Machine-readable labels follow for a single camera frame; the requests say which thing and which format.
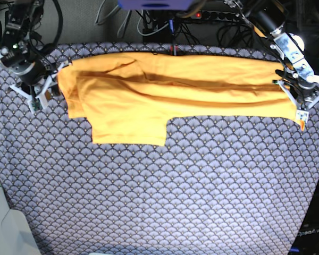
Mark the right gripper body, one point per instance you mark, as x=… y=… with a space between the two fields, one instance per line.
x=30 y=73

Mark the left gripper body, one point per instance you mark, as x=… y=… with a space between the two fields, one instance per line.
x=306 y=95

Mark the yellow T-shirt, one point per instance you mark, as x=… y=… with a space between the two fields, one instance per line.
x=129 y=97

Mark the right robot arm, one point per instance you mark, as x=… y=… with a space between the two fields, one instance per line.
x=19 y=53

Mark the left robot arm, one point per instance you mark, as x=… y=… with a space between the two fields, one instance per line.
x=299 y=78

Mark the black power strip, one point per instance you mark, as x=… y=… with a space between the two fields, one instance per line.
x=213 y=17

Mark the blue fan-pattern tablecloth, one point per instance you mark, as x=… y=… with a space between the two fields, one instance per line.
x=219 y=185

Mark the red black table clamp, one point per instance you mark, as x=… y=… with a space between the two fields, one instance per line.
x=173 y=50

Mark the white plastic bin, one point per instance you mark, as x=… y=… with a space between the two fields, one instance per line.
x=15 y=234

